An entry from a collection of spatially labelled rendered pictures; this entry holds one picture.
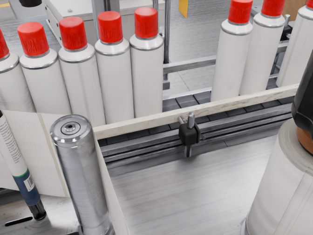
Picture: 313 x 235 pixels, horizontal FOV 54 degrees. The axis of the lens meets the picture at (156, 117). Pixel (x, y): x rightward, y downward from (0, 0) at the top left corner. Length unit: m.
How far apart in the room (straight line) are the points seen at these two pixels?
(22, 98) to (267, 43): 0.40
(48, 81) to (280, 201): 0.33
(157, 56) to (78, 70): 0.12
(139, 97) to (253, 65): 0.22
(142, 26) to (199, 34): 0.53
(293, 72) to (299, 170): 0.39
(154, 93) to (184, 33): 0.48
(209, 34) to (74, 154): 0.74
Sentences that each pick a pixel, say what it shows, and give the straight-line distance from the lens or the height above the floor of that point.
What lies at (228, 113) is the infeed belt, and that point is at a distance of 0.60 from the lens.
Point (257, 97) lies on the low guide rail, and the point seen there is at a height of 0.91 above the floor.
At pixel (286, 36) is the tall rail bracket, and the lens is 0.73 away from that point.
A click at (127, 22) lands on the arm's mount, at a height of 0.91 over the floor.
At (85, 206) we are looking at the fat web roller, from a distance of 0.36.
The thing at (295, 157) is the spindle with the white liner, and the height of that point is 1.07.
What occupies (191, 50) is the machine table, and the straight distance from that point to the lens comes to 0.89.
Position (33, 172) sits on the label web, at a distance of 0.41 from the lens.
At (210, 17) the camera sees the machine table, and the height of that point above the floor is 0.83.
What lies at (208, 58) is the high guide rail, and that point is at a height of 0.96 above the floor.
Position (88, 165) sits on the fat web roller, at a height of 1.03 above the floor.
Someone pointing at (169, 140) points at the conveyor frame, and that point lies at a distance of 0.55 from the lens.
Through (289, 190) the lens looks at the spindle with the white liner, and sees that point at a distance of 0.31.
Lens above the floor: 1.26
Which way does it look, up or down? 42 degrees down
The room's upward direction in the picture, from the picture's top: straight up
